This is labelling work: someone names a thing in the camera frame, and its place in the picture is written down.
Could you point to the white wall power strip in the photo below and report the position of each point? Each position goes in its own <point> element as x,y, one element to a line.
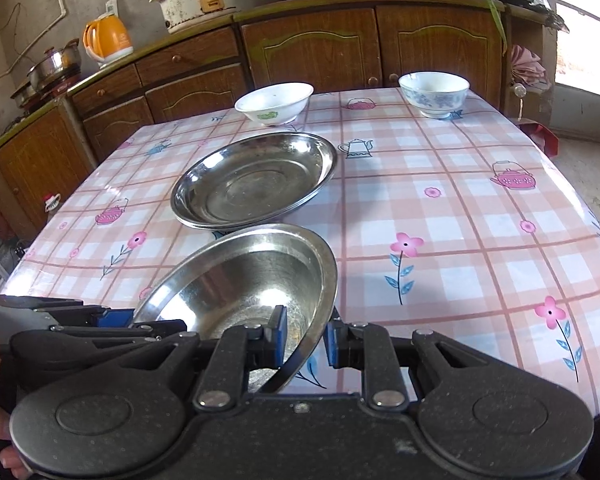
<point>111,9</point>

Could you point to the steel pot with lid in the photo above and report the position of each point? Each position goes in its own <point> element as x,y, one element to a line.
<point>52,65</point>

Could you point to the two-door brown wooden cabinet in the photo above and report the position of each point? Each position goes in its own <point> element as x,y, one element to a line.
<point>305,50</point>

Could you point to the red black induction cooker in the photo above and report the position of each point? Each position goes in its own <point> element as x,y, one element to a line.
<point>50,92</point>

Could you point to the pink umbrella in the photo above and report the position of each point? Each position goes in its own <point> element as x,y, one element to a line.
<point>527,67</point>

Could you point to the blue floral white bowl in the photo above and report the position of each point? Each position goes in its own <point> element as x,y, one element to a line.
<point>432,97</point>

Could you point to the narrow brown wooden cabinet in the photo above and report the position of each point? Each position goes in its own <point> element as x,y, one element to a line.
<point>35,160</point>

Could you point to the large steel plate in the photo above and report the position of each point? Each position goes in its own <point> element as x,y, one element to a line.
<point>255,180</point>

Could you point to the open wooden shelf unit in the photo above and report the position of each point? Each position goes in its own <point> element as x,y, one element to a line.
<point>527,30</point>

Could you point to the medium steel plate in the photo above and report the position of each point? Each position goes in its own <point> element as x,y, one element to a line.
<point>240,270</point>

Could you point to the red bag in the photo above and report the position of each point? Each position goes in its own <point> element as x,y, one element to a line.
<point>545,137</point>

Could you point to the metal door with window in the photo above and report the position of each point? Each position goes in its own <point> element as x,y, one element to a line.
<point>590,105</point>

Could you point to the white bowl with green print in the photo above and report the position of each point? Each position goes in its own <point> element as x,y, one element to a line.
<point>275,105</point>

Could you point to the green leek leaf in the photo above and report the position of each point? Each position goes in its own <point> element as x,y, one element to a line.
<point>495,5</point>

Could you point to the pink checked tablecloth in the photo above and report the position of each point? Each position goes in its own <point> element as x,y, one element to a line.
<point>430,240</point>

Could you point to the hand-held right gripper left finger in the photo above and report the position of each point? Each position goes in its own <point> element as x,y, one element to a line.
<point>280,332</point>

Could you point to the brown wooden cabinet with drawers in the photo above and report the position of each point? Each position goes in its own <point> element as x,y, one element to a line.
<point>180,90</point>

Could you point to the orange electric kettle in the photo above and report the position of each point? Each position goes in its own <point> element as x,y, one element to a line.
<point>107,42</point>

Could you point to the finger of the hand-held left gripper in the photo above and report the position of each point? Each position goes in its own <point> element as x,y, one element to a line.
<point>116,319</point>

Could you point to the dark cloth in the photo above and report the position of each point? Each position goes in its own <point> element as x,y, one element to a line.
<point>557,21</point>

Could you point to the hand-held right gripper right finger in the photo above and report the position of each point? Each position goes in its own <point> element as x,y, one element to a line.
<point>332,342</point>

